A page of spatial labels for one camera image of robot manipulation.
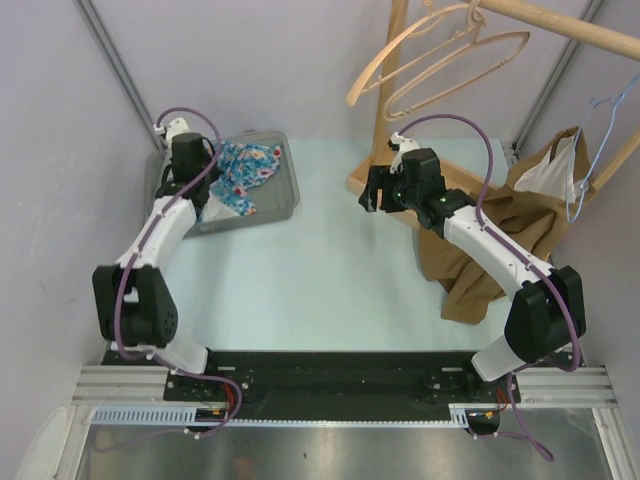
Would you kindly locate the upper wooden hanger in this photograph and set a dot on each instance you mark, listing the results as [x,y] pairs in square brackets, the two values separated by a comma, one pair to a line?
[417,49]

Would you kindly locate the grey plastic tray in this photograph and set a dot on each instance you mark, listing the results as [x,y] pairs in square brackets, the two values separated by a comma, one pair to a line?
[208,185]

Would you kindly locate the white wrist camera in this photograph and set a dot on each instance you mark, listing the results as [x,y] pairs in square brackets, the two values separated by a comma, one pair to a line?
[400,145]
[166,132]

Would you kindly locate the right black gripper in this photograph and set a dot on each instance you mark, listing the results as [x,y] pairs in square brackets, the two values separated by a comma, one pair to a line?
[379,177]

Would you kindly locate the blue floral cloth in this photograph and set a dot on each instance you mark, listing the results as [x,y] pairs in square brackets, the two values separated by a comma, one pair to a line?
[243,167]

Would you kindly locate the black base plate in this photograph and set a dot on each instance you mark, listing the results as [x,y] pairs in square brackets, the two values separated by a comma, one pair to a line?
[343,387]

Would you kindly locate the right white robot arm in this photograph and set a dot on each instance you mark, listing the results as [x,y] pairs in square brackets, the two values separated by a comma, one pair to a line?
[547,310]

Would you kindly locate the tan brown skirt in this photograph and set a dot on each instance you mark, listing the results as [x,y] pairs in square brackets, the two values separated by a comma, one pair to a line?
[539,197]

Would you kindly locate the lower wooden hanger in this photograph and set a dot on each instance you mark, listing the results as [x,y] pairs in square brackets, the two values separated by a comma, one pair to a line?
[497,50]

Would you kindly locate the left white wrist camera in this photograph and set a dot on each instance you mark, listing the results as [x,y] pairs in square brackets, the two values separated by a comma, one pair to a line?
[166,132]

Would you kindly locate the wooden hanger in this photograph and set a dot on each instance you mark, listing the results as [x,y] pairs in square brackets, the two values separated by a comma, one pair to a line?
[417,49]
[497,50]

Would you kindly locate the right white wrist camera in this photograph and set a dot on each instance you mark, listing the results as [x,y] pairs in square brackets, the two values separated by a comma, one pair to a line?
[400,145]

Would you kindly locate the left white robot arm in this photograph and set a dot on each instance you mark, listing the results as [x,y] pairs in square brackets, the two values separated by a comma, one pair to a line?
[135,308]

